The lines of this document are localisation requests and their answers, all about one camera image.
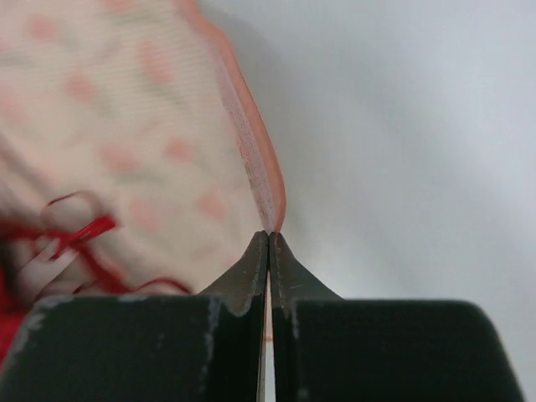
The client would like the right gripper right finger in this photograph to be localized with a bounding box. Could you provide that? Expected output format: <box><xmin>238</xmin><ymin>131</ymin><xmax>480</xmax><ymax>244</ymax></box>
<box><xmin>269</xmin><ymin>234</ymin><xmax>523</xmax><ymax>402</ymax></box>

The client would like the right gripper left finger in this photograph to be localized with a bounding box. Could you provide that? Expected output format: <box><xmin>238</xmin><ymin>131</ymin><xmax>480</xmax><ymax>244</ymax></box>
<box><xmin>1</xmin><ymin>231</ymin><xmax>268</xmax><ymax>402</ymax></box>

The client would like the red lace bra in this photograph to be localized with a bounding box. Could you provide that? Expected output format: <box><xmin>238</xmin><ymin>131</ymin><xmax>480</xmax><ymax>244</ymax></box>
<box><xmin>1</xmin><ymin>213</ymin><xmax>193</xmax><ymax>359</ymax></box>

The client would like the pink floral mesh laundry bag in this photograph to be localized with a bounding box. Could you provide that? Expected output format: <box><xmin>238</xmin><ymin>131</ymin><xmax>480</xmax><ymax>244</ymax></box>
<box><xmin>1</xmin><ymin>1</ymin><xmax>286</xmax><ymax>305</ymax></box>

